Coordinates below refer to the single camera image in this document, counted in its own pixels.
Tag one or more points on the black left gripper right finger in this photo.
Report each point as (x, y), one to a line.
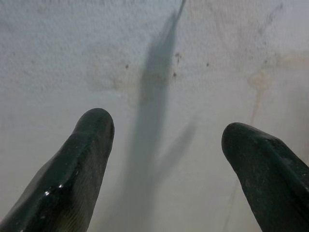
(272, 183)

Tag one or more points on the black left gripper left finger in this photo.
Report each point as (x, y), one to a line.
(70, 181)

